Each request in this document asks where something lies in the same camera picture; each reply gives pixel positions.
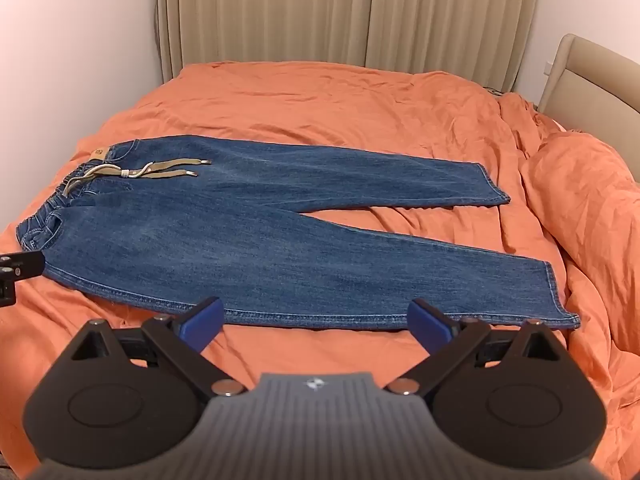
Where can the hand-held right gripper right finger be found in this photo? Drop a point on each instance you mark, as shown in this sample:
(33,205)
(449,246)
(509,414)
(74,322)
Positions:
(425,326)

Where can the blue denim pants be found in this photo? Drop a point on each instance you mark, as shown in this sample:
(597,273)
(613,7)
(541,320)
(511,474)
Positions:
(240,240)

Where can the orange crumpled duvet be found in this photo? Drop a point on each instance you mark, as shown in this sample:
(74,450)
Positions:
(590,220)

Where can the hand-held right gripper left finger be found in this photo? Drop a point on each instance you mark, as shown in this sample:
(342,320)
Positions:
(201,327)

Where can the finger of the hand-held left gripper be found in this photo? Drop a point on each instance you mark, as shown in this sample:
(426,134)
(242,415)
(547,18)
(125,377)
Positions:
(20,266)

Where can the beige pleated curtain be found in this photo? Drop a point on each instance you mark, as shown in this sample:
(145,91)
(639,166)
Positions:
(350,15)

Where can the orange bed sheet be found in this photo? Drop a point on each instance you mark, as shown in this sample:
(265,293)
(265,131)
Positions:
(310,100)

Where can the beige padded headboard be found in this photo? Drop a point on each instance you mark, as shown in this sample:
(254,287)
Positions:
(585,90)

